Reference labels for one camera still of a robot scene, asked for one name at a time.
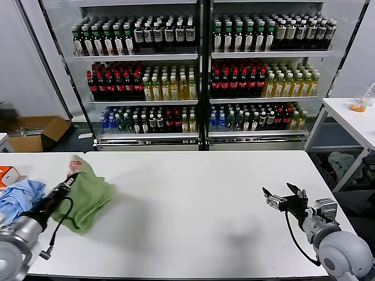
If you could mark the dark bottle blue-white label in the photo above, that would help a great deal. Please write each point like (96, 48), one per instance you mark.
(148, 35)
(157, 35)
(189, 34)
(320, 32)
(300, 32)
(310, 32)
(179, 34)
(169, 34)
(330, 31)
(138, 35)

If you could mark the white cooler shelf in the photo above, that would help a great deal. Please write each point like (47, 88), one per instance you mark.
(257, 134)
(263, 100)
(134, 57)
(126, 1)
(146, 136)
(143, 102)
(269, 1)
(269, 54)

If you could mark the white beverage cooler cabinet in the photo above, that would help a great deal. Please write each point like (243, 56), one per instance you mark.
(257, 143)
(146, 145)

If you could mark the tall clear glass container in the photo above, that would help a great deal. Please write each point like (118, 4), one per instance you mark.
(370, 93)

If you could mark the white side table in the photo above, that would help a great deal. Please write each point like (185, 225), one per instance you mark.
(345, 117)

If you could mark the open cardboard box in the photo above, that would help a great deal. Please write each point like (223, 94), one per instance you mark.
(32, 143)

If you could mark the blue water bottle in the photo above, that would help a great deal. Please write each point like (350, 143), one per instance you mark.
(103, 125)
(213, 123)
(112, 124)
(221, 123)

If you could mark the glass cooler door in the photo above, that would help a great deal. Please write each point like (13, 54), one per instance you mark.
(342, 35)
(52, 44)

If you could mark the light green t-shirt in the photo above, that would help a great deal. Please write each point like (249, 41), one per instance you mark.
(90, 205)

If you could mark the glass beaker orange contents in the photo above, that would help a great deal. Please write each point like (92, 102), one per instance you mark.
(358, 106)

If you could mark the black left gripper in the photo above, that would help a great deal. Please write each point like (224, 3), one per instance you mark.
(51, 203)

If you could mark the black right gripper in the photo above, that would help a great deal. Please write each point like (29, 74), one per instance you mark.
(294, 207)

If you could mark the orange and white box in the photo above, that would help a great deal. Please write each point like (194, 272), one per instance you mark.
(8, 175)

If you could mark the small white floor object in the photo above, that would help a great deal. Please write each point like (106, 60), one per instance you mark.
(85, 136)

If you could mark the dark blurry object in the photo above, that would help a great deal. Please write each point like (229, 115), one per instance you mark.
(7, 114)

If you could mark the green-capped dark tea bottle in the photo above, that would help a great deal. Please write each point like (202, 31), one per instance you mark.
(118, 44)
(238, 39)
(259, 39)
(98, 44)
(217, 39)
(249, 39)
(108, 44)
(78, 44)
(88, 44)
(228, 39)
(269, 39)
(129, 43)

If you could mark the green-label clear water bottle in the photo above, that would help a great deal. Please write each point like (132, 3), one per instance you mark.
(119, 124)
(126, 124)
(231, 122)
(238, 122)

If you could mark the yellow juice bottle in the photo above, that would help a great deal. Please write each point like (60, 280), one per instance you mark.
(269, 87)
(183, 90)
(192, 124)
(184, 124)
(192, 90)
(165, 91)
(301, 120)
(146, 91)
(278, 87)
(296, 87)
(156, 91)
(174, 91)
(305, 87)
(293, 121)
(287, 87)
(313, 86)

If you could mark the dark drink bottle white label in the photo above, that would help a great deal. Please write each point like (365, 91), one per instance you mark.
(135, 124)
(254, 123)
(246, 123)
(144, 124)

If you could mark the dark bottle beige label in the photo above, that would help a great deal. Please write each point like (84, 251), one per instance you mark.
(160, 123)
(152, 123)
(262, 120)
(290, 32)
(280, 32)
(270, 120)

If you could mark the crumpled light blue shirt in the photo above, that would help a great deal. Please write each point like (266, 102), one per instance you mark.
(17, 196)

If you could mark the black perforated panel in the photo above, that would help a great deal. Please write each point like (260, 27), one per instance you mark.
(322, 172)

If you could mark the red-capped cola bottle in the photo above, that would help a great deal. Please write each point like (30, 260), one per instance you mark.
(127, 86)
(215, 84)
(261, 84)
(277, 118)
(91, 86)
(177, 123)
(252, 84)
(224, 84)
(169, 123)
(285, 118)
(109, 86)
(100, 86)
(137, 86)
(118, 86)
(233, 84)
(242, 84)

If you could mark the grey clothes pile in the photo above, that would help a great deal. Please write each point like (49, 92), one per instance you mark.
(341, 164)

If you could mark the white cabinet corner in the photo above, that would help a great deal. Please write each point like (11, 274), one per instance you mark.
(5, 143)

